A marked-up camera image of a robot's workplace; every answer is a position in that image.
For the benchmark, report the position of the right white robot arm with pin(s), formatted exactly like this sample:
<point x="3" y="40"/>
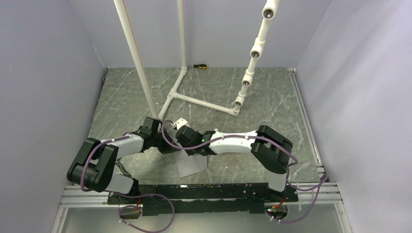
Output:
<point x="269" y="147"/>

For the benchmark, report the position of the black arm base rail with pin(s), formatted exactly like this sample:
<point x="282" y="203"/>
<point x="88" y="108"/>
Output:
<point x="253" y="198"/>

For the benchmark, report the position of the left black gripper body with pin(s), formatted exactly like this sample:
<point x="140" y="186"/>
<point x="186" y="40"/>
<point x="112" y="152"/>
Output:
<point x="159" y="142"/>

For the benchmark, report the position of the yellow black screwdriver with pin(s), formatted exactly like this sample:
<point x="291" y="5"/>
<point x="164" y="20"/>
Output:
<point x="200" y="66"/>

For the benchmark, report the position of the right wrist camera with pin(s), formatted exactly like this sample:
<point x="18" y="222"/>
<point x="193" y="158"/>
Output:
<point x="180" y="123"/>

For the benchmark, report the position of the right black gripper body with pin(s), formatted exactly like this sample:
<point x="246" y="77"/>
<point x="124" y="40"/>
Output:
<point x="191" y="152"/>

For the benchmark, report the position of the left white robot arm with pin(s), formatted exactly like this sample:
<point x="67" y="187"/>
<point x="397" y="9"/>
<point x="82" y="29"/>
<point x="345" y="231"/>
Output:
<point x="94" y="163"/>

